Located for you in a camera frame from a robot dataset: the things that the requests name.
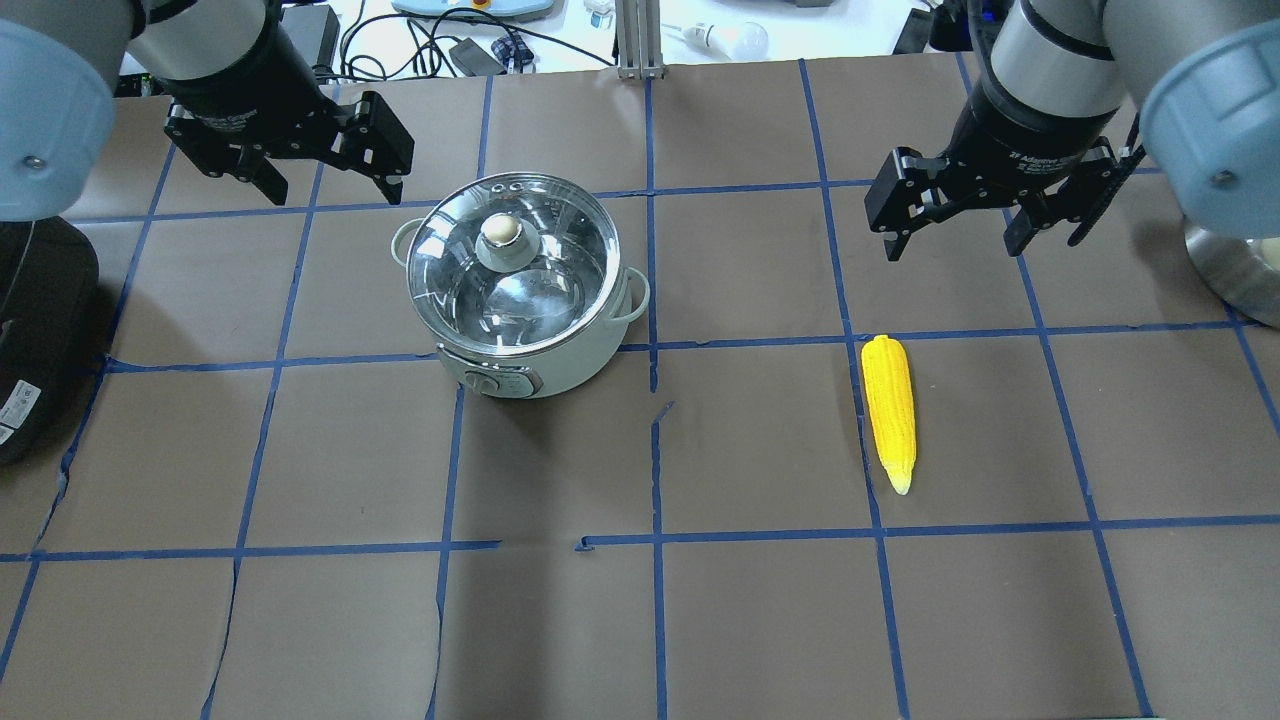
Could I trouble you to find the black rice cooker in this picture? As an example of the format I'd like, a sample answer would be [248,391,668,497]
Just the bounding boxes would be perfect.
[1,217,99,465]

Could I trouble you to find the black power adapter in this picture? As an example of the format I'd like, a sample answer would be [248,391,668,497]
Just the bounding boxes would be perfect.
[448,38,507,77]

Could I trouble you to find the aluminium frame post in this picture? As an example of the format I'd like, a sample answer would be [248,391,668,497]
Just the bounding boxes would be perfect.
[614,0,666,79]

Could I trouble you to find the pale green electric pot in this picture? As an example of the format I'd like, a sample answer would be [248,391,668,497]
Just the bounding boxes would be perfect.
[389,172,652,400]

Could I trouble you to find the glass pot lid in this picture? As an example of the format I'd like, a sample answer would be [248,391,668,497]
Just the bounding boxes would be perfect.
[392,172,626,357]

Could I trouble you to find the white light bulb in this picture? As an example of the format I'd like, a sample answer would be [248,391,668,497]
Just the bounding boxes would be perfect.
[678,20,771,61]

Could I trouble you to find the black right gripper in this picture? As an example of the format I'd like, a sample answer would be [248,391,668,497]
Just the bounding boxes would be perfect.
[865,85,1146,263]

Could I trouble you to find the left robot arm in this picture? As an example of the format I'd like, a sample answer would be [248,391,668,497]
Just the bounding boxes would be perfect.
[1,1,415,222]

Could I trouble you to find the steel steamer pot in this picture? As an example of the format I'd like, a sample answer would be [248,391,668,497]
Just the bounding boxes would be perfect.
[1183,219,1279,329]

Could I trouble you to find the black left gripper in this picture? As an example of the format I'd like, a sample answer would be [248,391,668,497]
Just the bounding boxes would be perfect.
[152,20,415,206]

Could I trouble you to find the yellow corn cob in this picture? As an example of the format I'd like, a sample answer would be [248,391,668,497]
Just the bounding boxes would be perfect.
[860,334,918,496]

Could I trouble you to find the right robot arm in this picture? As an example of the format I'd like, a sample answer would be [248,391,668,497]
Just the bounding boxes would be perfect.
[864,1,1279,261]

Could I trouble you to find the blue teach pendant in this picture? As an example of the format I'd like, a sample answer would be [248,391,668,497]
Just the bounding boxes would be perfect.
[390,0,557,22]

